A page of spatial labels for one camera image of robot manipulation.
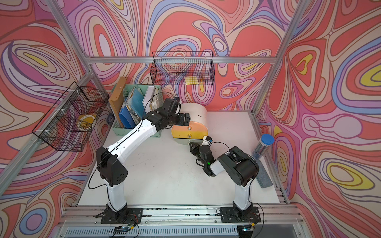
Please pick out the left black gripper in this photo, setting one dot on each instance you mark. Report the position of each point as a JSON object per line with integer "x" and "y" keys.
{"x": 181, "y": 121}

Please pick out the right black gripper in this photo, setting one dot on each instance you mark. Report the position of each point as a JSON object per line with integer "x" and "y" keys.
{"x": 194, "y": 148}

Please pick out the orange top drawer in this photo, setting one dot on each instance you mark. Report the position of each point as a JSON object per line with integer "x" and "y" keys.
{"x": 193, "y": 126}

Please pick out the green bottom drawer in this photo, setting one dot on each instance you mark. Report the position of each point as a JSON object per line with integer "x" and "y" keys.
{"x": 187, "y": 141}

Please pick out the yellow drawer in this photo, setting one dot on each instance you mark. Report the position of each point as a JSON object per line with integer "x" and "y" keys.
{"x": 189, "y": 134}

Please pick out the white three-drawer cabinet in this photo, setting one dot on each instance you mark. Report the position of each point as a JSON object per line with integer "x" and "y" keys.
{"x": 198, "y": 112}

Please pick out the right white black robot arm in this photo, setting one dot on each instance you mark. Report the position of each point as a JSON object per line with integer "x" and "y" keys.
{"x": 239, "y": 166}

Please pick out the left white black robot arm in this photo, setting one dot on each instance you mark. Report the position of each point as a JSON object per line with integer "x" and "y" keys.
{"x": 110, "y": 160}

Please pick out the white binder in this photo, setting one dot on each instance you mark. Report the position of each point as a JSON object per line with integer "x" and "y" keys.
{"x": 148, "y": 97}

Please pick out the yellow sticky note pad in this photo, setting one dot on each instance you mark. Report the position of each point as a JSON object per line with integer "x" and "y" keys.
{"x": 191, "y": 80}

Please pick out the green file organizer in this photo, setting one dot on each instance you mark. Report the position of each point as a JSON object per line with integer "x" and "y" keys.
{"x": 155, "y": 103}

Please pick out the teal folder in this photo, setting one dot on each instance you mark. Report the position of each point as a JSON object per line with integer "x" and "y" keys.
{"x": 135, "y": 102}

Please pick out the blue folder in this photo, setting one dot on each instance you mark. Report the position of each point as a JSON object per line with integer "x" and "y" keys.
{"x": 126, "y": 118}

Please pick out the brown folder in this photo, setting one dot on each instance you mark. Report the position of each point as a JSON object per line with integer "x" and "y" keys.
{"x": 117, "y": 98}

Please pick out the blue-capped clear tube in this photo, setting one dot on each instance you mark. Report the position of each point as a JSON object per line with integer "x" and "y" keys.
{"x": 265, "y": 141}

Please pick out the yellow tape roll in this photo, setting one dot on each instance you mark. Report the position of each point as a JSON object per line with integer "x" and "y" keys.
{"x": 85, "y": 122}

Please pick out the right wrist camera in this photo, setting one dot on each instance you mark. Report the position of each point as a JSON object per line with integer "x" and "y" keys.
{"x": 207, "y": 140}

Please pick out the rear black wire basket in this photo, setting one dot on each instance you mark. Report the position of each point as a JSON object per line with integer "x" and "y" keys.
{"x": 170, "y": 67}

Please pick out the black wire basket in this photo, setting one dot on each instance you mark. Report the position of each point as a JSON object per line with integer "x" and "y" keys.
{"x": 59, "y": 129}
{"x": 170, "y": 67}

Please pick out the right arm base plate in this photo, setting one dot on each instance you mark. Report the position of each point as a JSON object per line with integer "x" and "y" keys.
{"x": 235, "y": 215}

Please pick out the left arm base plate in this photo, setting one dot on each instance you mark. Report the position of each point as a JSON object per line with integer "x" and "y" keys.
{"x": 125, "y": 216}

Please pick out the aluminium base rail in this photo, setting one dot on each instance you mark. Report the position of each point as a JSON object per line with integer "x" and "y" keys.
{"x": 188, "y": 221}

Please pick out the left black wire basket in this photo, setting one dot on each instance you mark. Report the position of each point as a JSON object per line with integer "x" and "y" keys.
{"x": 59, "y": 129}

